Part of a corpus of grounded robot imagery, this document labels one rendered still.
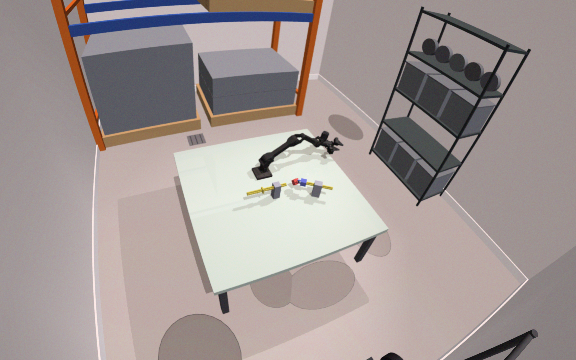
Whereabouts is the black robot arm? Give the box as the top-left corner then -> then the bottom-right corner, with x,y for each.
258,131 -> 335,173

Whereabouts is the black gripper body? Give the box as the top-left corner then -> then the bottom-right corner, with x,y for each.
325,137 -> 339,148

